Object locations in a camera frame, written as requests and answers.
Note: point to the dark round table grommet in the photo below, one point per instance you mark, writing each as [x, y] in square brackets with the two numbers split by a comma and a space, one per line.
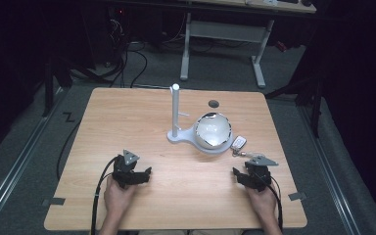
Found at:
[213, 104]

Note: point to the desk with white legs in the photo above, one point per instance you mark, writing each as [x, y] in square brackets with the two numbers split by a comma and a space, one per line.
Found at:
[225, 32]

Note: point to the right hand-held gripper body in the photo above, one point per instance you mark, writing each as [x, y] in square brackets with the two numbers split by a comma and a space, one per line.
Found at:
[258, 173]

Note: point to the grey tape strip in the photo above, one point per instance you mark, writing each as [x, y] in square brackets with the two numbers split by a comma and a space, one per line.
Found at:
[55, 201]
[297, 196]

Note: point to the person's right hand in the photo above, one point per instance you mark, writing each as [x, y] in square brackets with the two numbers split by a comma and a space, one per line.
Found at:
[261, 200]

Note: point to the white stand with post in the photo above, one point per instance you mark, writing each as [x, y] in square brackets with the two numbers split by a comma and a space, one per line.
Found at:
[175, 111]

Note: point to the small red object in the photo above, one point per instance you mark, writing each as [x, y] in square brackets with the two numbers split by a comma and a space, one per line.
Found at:
[281, 46]

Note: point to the dark computer tower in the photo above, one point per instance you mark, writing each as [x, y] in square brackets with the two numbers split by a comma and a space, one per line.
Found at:
[117, 32]

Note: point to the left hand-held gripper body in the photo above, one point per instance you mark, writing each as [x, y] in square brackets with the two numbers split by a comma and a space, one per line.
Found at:
[125, 166]

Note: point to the white shiny bowl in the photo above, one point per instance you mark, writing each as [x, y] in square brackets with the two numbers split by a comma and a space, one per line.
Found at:
[212, 130]

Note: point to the black metal stand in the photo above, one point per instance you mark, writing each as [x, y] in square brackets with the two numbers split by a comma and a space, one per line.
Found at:
[49, 84]
[316, 104]

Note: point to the metal floor rail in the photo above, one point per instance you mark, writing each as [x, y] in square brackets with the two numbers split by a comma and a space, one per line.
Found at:
[13, 176]
[329, 169]

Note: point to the person's left hand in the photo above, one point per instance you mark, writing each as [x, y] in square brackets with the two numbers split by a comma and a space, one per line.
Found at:
[117, 197]

